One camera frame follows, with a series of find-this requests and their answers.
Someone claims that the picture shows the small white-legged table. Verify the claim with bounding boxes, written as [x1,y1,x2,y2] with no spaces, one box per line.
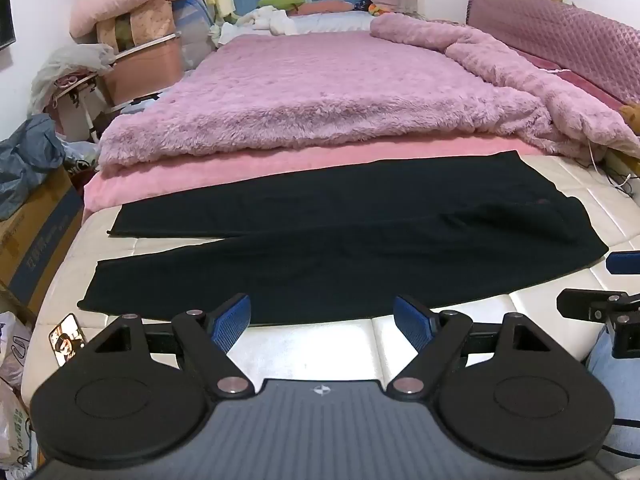
[50,72,108,143]

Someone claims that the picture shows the white crumpled cloth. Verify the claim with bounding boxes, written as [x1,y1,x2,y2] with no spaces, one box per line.
[235,6,296,36]

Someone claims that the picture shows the white printed plastic bag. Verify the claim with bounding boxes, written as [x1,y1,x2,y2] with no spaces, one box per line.
[0,310,33,386]

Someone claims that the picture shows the white pillow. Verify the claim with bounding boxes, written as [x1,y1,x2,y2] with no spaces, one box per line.
[287,11,376,35]

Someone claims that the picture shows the person's light blue clothing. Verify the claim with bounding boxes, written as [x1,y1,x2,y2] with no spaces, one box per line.
[586,330,640,463]

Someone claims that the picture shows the pink quilted headboard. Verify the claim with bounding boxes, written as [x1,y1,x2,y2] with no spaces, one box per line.
[466,0,640,106]

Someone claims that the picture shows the smartphone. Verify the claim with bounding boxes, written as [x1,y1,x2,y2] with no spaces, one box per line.
[48,312,87,368]

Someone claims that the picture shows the brown plush toy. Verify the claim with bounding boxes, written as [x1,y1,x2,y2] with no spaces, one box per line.
[617,105,640,136]

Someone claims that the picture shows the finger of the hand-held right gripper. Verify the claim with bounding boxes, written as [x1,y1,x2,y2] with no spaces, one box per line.
[605,251,640,276]
[556,288,640,322]

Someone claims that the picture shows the orange pillow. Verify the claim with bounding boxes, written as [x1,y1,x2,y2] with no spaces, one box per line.
[295,0,355,15]

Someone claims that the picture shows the pink fluffy blanket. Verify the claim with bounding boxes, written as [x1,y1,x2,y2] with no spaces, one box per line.
[97,12,640,171]

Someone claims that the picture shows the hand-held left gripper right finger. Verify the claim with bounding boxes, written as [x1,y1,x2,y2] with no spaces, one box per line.
[387,295,553,401]

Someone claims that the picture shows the pink storage box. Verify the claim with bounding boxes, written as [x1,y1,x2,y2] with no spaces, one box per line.
[102,32,183,106]

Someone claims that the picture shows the black wall screen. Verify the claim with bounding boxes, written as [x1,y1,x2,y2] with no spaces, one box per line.
[0,0,17,52]

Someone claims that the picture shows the pink bed sheet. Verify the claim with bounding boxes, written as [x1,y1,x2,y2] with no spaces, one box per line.
[82,135,546,221]

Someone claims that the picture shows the black pants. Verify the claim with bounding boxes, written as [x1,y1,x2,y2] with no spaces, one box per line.
[76,150,610,326]

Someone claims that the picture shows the white cable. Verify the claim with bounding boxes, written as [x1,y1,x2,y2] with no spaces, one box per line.
[587,140,631,196]

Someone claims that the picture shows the cardboard box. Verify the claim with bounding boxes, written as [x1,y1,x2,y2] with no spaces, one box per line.
[0,165,86,316]

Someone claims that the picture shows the brown floral quilt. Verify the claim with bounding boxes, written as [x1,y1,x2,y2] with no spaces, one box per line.
[95,0,178,53]

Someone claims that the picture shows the clear plastic bag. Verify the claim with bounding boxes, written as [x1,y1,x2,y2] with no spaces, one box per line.
[0,375,33,480]

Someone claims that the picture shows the grey blue cloth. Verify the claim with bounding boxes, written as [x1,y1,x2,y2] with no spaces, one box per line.
[0,114,66,221]

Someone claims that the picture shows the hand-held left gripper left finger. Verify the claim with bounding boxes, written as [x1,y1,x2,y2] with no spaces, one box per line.
[92,294,253,399]

